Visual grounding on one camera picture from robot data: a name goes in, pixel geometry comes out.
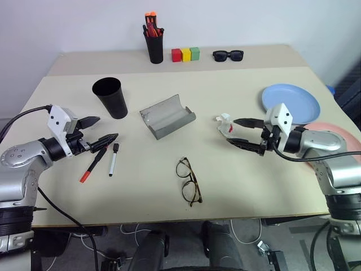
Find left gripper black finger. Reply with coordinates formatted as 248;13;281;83
89;133;120;154
78;115;101;131

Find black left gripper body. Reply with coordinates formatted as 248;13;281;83
66;119;93;156

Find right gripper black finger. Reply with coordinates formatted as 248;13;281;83
232;117;266;130
226;138;265;157

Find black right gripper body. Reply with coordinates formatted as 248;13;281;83
258;124;283;156

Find white marker with black cap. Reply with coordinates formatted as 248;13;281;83
108;142;120;178

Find crumpled clear plastic wrapper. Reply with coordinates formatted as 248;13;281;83
212;113;244;139

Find black marker with red cap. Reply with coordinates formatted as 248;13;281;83
79;146;108;184

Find empty black plastic cup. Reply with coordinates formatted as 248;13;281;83
91;77;129;120

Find light blue plate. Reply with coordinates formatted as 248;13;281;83
260;84;322;127

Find tortoiseshell eyeglasses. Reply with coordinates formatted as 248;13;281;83
175;157;204;208

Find open grey glasses case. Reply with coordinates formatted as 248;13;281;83
139;94;197;141

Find black sunglasses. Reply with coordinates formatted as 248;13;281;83
212;50;245;63

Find pink plate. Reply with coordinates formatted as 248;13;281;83
305;122;358;171

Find black pen holder cup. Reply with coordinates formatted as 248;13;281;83
144;30;165;64

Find dark rounded shape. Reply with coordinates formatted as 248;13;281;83
128;229;170;271
201;220;244;271

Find black box on floor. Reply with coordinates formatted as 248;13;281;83
100;250;127;271

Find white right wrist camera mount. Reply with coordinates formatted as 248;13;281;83
266;103;294;139

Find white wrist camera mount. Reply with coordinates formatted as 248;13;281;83
47;104;80;156
266;103;294;139

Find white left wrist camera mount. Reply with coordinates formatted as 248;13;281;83
47;104;80;156

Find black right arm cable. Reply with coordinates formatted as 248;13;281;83
271;140;361;163

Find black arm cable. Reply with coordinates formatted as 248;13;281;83
271;140;361;163
0;104;53;137

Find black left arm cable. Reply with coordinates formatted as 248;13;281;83
0;104;53;137

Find black cable under table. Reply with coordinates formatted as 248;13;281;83
37;186;99;271

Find white floor cable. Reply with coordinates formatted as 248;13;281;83
230;217;263;244

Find metal bracket on floor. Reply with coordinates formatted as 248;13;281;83
257;240;288;266

